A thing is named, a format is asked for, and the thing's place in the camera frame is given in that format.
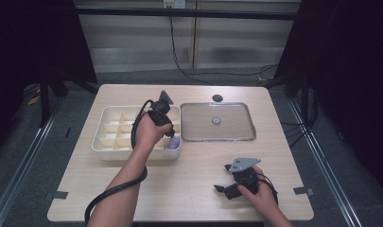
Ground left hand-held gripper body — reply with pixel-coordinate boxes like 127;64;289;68
147;90;175;129

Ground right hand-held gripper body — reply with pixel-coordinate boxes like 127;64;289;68
223;157;262;201

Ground lavender sock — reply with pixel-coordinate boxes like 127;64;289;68
166;135;182;151

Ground cream compartment storage box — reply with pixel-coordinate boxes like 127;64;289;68
91;104;183;162

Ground person's left hand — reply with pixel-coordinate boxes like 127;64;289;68
133;113;173;154

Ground person's right hand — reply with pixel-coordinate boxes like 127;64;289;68
236;166;280;218

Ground clear plastic tray lid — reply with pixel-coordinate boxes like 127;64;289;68
180;101;257;143

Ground grey tape strip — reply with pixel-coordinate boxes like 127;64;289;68
44;190;69;201
292;186;316;196

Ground black metal stand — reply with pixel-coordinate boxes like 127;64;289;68
38;71;52;129
300;71;310;125

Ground black horizontal bar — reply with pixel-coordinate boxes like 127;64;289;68
75;7;302;22

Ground yellow floor object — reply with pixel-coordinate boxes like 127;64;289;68
26;94;42;106

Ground dark curtain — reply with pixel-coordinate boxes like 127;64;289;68
0;0;98;152
272;0;383;197

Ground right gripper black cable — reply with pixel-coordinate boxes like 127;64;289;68
256;172;279;206

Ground black wall cable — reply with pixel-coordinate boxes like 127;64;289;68
168;6;278;87

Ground black floor cables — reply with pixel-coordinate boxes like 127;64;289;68
279;94;320;149

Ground metal floor rail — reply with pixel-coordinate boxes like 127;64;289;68
0;94;68;227
287;98;364;227

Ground white wall socket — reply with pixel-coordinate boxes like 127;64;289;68
163;0;187;9

